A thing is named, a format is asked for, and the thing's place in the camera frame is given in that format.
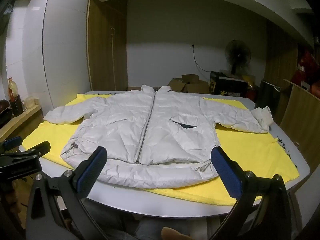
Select white puffer jacket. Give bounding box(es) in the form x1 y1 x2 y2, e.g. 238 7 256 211
44 85 273 189

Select yellow towel blanket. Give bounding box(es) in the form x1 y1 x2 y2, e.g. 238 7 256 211
22 94 300 205

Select open cardboard box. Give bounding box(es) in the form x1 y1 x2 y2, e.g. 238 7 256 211
167 78 188 93
182 74 210 94

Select tall wooden cabinet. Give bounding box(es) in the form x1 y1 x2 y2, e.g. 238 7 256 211
264 22 299 88

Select black power cable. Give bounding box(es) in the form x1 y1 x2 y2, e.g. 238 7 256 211
192 46 213 73

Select dark round pot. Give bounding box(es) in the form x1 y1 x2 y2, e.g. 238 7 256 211
0 99 13 128

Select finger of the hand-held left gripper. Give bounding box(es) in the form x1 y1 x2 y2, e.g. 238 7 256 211
0 137 23 153
7 141 51 159

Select wooden chair back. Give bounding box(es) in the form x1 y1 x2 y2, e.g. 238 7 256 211
279 79 320 175

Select cooking oil bottle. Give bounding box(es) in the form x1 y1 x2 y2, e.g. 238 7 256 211
7 77 23 117

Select black standing fan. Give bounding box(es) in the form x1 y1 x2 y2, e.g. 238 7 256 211
224 39 251 75

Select wooden wardrobe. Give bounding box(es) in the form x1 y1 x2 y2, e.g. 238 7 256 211
86 0 128 92

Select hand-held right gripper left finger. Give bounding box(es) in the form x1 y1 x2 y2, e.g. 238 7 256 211
26 146 110 240

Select wooden side counter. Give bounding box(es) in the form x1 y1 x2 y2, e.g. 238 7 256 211
0 104 44 143

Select black printed box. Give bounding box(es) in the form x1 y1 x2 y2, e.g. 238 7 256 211
209 71 248 98

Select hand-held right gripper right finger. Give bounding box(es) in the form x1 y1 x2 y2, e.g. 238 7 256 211
210 147 293 240

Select red gift bags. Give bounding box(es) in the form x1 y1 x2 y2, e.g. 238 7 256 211
291 50 320 92

